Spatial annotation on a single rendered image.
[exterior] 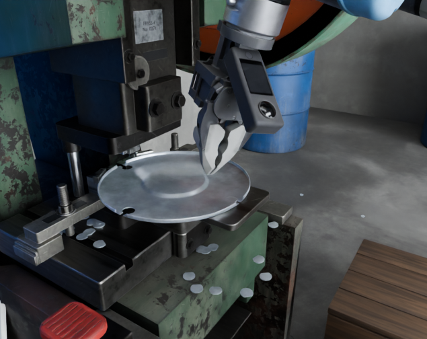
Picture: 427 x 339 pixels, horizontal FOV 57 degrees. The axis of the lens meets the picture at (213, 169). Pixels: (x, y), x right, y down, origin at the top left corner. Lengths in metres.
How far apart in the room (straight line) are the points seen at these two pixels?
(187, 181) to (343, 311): 0.60
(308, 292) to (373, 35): 2.72
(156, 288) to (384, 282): 0.75
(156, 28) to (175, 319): 0.50
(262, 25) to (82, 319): 0.41
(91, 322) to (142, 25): 0.46
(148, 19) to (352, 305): 0.88
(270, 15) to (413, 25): 3.40
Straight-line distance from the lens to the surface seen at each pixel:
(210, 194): 0.73
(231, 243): 0.83
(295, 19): 0.94
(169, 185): 0.75
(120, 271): 0.69
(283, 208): 0.97
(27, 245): 0.74
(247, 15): 0.50
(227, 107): 0.53
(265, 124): 0.47
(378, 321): 1.16
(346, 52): 4.01
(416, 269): 1.38
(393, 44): 3.92
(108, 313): 0.71
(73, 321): 0.54
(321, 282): 1.78
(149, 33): 0.72
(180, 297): 0.71
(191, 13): 0.76
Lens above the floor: 1.13
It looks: 25 degrees down
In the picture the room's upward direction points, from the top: straight up
